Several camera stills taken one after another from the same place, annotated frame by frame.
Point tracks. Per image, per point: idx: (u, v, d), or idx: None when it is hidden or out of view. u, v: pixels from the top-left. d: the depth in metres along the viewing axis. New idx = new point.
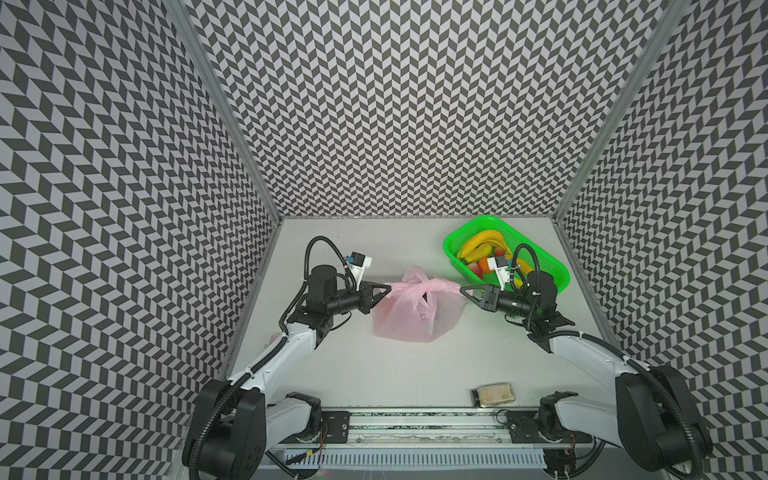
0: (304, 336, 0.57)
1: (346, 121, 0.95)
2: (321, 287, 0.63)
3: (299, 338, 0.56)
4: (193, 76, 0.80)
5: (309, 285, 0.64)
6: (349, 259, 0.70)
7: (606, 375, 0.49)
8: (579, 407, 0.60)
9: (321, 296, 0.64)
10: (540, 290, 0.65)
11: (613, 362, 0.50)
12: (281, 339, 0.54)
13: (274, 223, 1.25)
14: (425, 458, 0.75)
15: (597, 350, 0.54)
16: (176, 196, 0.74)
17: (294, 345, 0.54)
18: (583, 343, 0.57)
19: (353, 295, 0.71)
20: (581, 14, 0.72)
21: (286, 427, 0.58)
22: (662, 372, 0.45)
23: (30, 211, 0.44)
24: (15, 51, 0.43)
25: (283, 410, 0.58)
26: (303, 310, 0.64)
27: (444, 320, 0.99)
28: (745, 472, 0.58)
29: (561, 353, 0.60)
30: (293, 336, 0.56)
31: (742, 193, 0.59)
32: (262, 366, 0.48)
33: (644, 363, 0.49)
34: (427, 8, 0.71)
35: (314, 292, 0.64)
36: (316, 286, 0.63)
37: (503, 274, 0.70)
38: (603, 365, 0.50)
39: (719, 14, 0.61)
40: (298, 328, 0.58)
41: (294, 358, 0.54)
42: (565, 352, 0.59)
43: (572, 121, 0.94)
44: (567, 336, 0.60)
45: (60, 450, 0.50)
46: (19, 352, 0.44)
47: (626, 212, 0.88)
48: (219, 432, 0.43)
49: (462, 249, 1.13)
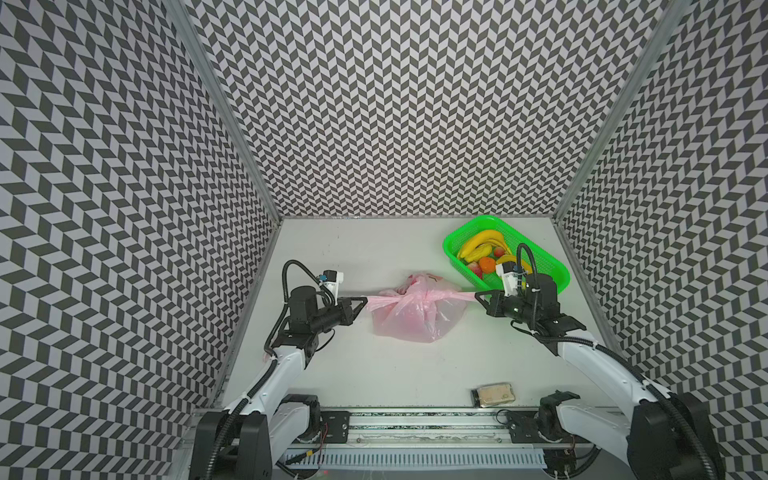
0: (293, 356, 0.57)
1: (346, 121, 0.95)
2: (303, 307, 0.65)
3: (290, 359, 0.56)
4: (193, 76, 0.80)
5: (290, 307, 0.65)
6: (322, 278, 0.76)
7: (619, 397, 0.47)
8: (584, 414, 0.59)
9: (304, 315, 0.66)
10: (538, 287, 0.65)
11: (630, 384, 0.47)
12: (271, 362, 0.55)
13: (274, 222, 1.25)
14: (425, 458, 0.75)
15: (612, 366, 0.51)
16: (176, 196, 0.74)
17: (285, 367, 0.54)
18: (599, 356, 0.53)
19: (334, 311, 0.74)
20: (581, 14, 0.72)
21: (291, 431, 0.59)
22: (682, 400, 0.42)
23: (30, 211, 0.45)
24: (15, 51, 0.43)
25: (286, 417, 0.58)
26: (288, 333, 0.64)
27: (445, 321, 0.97)
28: (745, 472, 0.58)
29: (571, 361, 0.57)
30: (282, 358, 0.56)
31: (741, 193, 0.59)
32: (258, 390, 0.48)
33: (663, 387, 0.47)
34: (427, 8, 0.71)
35: (297, 313, 0.65)
36: (297, 307, 0.65)
37: (510, 281, 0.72)
38: (617, 385, 0.48)
39: (719, 14, 0.61)
40: (285, 350, 0.58)
41: (288, 378, 0.55)
42: (577, 361, 0.56)
43: (572, 121, 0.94)
44: (580, 344, 0.56)
45: (60, 450, 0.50)
46: (19, 352, 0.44)
47: (626, 212, 0.88)
48: (226, 464, 0.42)
49: (462, 249, 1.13)
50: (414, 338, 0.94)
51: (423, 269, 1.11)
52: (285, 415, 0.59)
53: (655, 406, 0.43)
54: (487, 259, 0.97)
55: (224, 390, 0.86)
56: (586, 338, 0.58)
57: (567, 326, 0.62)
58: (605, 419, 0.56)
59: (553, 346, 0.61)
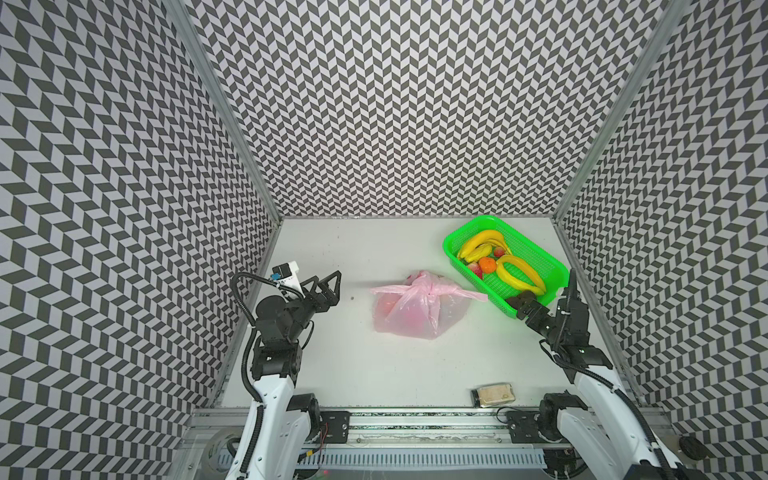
0: (280, 389, 0.52)
1: (346, 121, 0.95)
2: (275, 326, 0.55)
3: (277, 394, 0.52)
4: (193, 76, 0.80)
5: (261, 329, 0.55)
6: (275, 276, 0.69)
7: (619, 445, 0.47)
8: (581, 428, 0.60)
9: (279, 334, 0.57)
10: (568, 310, 0.64)
11: (636, 441, 0.45)
12: (258, 408, 0.50)
13: (274, 222, 1.25)
14: (425, 458, 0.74)
15: (623, 416, 0.49)
16: (176, 196, 0.74)
17: (273, 409, 0.50)
18: (614, 400, 0.51)
19: (305, 303, 0.67)
20: (581, 14, 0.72)
21: (295, 454, 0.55)
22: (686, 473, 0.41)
23: (30, 211, 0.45)
24: (15, 51, 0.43)
25: (287, 432, 0.59)
26: (266, 355, 0.57)
27: (445, 319, 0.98)
28: (745, 471, 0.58)
29: (585, 396, 0.56)
30: (267, 398, 0.51)
31: (742, 194, 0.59)
32: (252, 453, 0.44)
33: (672, 455, 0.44)
34: (427, 8, 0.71)
35: (269, 333, 0.57)
36: (268, 326, 0.55)
37: None
38: (622, 437, 0.46)
39: (719, 14, 0.61)
40: (268, 383, 0.53)
41: (281, 416, 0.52)
42: (591, 400, 0.54)
43: (572, 121, 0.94)
44: (597, 382, 0.54)
45: (60, 450, 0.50)
46: (19, 352, 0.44)
47: (626, 212, 0.88)
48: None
49: (462, 249, 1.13)
50: (418, 333, 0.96)
51: (423, 269, 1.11)
52: (285, 430, 0.59)
53: (654, 469, 0.42)
54: (486, 258, 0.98)
55: (224, 390, 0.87)
56: (607, 379, 0.55)
57: (592, 357, 0.60)
58: (605, 449, 0.54)
59: (574, 373, 0.59)
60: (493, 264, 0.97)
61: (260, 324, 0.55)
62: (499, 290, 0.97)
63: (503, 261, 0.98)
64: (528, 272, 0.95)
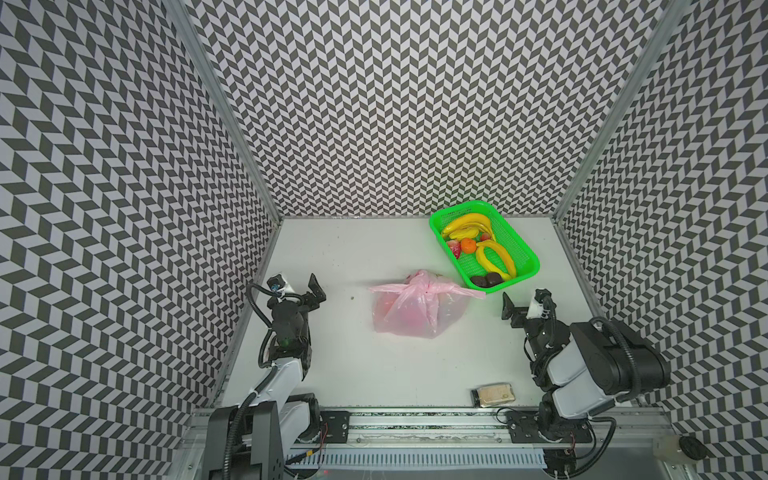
0: (291, 362, 0.60)
1: (346, 121, 0.95)
2: (288, 327, 0.63)
3: (289, 364, 0.59)
4: (193, 76, 0.80)
5: (276, 330, 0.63)
6: (274, 287, 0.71)
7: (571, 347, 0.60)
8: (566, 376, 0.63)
9: (292, 334, 0.66)
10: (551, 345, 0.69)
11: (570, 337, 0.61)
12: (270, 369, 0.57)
13: (274, 222, 1.25)
14: (425, 458, 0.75)
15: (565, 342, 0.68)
16: (176, 196, 0.74)
17: (285, 372, 0.56)
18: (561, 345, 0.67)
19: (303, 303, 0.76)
20: (581, 14, 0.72)
21: (294, 426, 0.59)
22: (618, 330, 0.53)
23: (30, 211, 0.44)
24: (15, 51, 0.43)
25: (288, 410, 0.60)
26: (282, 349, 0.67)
27: (445, 319, 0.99)
28: (745, 471, 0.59)
29: (560, 381, 0.65)
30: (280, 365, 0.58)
31: (741, 193, 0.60)
32: (264, 387, 0.51)
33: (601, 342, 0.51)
34: (427, 8, 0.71)
35: (284, 334, 0.65)
36: (283, 328, 0.64)
37: (536, 308, 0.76)
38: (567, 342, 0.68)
39: (719, 14, 0.61)
40: (282, 359, 0.61)
41: (286, 384, 0.56)
42: (557, 373, 0.65)
43: (571, 121, 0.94)
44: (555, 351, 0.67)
45: (60, 450, 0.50)
46: (19, 352, 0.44)
47: (626, 212, 0.88)
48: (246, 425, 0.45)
49: (447, 227, 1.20)
50: (417, 332, 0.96)
51: (423, 269, 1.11)
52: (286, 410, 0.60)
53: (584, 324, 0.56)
54: (469, 239, 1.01)
55: (224, 389, 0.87)
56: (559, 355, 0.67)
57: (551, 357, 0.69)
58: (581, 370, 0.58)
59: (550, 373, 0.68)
60: (473, 246, 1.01)
61: (276, 326, 0.63)
62: (469, 271, 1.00)
63: (484, 246, 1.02)
64: (504, 259, 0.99)
